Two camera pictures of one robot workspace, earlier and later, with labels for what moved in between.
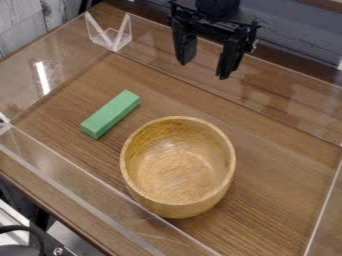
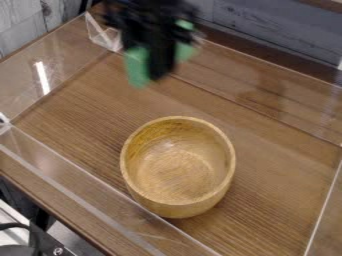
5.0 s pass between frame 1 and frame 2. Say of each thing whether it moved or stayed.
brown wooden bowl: stayed
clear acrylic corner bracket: stayed
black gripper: moved
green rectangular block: moved
